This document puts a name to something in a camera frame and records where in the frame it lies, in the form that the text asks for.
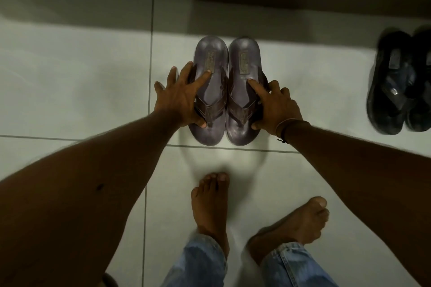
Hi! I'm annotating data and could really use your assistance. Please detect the person's right hand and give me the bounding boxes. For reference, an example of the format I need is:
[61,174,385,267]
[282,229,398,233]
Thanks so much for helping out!
[247,78,303,136]

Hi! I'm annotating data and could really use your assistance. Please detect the person's right forearm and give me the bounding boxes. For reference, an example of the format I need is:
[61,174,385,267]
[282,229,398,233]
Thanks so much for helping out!
[282,121,431,287]

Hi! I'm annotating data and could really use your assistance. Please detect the blue jeans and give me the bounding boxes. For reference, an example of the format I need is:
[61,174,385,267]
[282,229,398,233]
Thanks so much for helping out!
[161,233,339,287]

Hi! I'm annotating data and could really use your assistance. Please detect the person's left foot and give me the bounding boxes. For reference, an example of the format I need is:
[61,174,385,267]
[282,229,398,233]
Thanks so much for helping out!
[191,172,231,258]

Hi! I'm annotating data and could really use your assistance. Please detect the person's left forearm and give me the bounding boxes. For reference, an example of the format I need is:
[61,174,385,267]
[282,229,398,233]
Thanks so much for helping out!
[0,110,183,287]

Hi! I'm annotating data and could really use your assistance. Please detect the person's left hand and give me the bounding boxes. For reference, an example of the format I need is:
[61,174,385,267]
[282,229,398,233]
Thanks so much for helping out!
[154,61,213,128]

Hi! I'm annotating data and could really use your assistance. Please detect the person's foot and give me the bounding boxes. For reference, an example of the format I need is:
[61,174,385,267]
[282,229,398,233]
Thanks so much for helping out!
[247,196,330,266]
[191,172,231,258]

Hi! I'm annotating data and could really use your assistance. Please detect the black strap sandal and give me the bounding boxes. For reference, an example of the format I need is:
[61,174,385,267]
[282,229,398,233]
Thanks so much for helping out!
[405,29,431,133]
[366,29,422,135]

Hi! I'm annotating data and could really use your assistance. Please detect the brown flip-flop sandal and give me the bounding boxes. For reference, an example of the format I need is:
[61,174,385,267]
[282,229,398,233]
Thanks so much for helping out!
[225,37,270,147]
[189,35,230,147]

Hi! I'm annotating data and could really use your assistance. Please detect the thin wrist band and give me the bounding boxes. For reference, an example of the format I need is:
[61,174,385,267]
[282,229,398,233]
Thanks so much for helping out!
[276,118,311,144]

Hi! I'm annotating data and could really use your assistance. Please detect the person's right foot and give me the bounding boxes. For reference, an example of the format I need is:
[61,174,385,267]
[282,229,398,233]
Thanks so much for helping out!
[247,196,330,266]

